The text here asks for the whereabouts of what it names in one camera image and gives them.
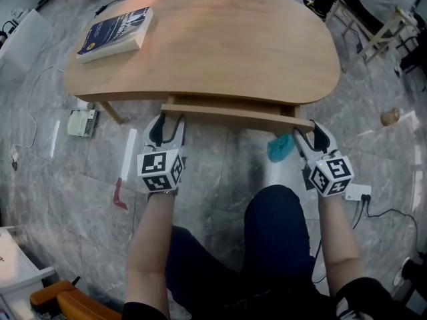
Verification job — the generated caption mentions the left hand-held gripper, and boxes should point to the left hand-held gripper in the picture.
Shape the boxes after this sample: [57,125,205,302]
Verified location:
[137,113,187,193]

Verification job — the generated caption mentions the dark blue book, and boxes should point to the dark blue book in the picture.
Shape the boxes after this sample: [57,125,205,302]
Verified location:
[75,6,154,64]

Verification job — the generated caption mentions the white power strip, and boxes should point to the white power strip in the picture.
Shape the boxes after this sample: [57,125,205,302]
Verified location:
[345,183,372,202]

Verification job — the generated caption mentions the wooden drawer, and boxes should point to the wooden drawer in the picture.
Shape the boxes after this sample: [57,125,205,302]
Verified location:
[160,93,316,136]

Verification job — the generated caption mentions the person's black shirt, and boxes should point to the person's black shirt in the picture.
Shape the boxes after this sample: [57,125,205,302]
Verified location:
[121,276,416,320]

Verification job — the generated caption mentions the light wooden chair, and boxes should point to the light wooden chair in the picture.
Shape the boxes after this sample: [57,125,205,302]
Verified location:
[325,0,421,65]

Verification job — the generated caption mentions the small white box device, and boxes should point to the small white box device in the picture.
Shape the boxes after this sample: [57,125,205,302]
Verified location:
[66,108,100,139]

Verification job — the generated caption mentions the black power cable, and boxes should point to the black power cable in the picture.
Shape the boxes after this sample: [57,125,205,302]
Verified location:
[352,195,423,256]

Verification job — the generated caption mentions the white cabinet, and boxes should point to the white cabinet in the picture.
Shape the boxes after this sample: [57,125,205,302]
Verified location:
[0,225,56,320]

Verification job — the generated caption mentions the wooden coffee table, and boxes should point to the wooden coffee table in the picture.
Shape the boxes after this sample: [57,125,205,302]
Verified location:
[63,0,342,125]

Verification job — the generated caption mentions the teal crumpled cover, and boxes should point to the teal crumpled cover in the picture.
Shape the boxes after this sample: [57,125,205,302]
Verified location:
[266,133,296,163]

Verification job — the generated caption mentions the red angled tool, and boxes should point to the red angled tool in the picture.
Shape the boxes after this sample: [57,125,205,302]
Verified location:
[112,177,129,211]

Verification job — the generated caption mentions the large white box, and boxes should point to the large white box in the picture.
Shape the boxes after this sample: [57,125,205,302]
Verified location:
[0,8,54,86]

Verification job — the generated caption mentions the person's right forearm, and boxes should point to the person's right forearm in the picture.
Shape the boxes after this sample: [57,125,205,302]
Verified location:
[316,195,362,298]

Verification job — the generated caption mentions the person's left forearm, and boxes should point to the person's left forearm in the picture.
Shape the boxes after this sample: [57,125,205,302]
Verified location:
[125,191,179,308]

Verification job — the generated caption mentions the person's black trousers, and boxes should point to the person's black trousers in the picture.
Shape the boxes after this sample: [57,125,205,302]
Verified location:
[165,184,321,299]

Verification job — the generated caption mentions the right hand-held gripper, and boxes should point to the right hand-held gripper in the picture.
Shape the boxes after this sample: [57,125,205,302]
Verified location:
[292,120,355,198]

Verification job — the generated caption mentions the thin white cable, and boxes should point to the thin white cable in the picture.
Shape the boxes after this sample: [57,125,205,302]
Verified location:
[11,64,66,149]

